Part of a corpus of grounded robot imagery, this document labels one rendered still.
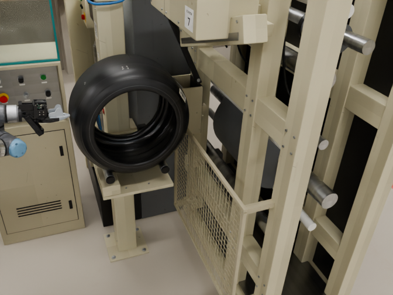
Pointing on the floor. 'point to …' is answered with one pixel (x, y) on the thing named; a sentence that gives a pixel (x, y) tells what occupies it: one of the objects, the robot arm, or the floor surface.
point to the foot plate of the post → (125, 250)
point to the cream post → (116, 112)
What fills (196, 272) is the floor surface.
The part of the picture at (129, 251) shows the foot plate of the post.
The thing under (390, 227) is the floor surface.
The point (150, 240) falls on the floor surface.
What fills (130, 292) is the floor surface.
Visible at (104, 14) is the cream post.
